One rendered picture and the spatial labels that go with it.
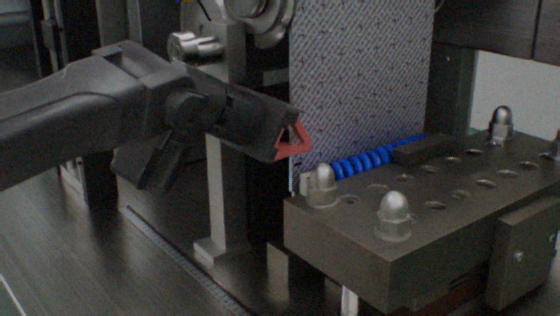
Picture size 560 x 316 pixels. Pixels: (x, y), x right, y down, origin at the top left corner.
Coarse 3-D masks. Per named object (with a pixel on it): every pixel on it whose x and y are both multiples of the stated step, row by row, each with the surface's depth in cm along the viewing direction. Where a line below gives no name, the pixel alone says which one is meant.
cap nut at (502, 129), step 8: (496, 112) 83; (504, 112) 83; (496, 120) 83; (504, 120) 83; (488, 128) 85; (496, 128) 83; (504, 128) 83; (512, 128) 84; (488, 136) 84; (496, 136) 84; (504, 136) 83; (512, 136) 84
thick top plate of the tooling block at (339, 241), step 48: (480, 144) 82; (528, 144) 82; (384, 192) 68; (432, 192) 68; (480, 192) 68; (528, 192) 68; (288, 240) 68; (336, 240) 61; (384, 240) 58; (432, 240) 59; (480, 240) 64; (384, 288) 57; (432, 288) 61
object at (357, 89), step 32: (352, 32) 71; (384, 32) 74; (416, 32) 78; (320, 64) 69; (352, 64) 72; (384, 64) 76; (416, 64) 80; (320, 96) 71; (352, 96) 74; (384, 96) 78; (416, 96) 82; (320, 128) 72; (352, 128) 76; (384, 128) 80; (416, 128) 84; (320, 160) 74
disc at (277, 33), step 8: (224, 0) 73; (288, 0) 64; (296, 0) 63; (288, 8) 64; (280, 16) 65; (288, 16) 64; (280, 24) 66; (288, 24) 65; (272, 32) 67; (280, 32) 66; (248, 40) 71; (256, 40) 70; (264, 40) 69; (272, 40) 68; (280, 40) 67; (264, 48) 69
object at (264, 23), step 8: (272, 0) 65; (280, 0) 64; (272, 8) 65; (280, 8) 65; (232, 16) 72; (264, 16) 67; (272, 16) 65; (248, 24) 69; (256, 24) 68; (264, 24) 67; (272, 24) 66; (248, 32) 70; (256, 32) 69; (264, 32) 68
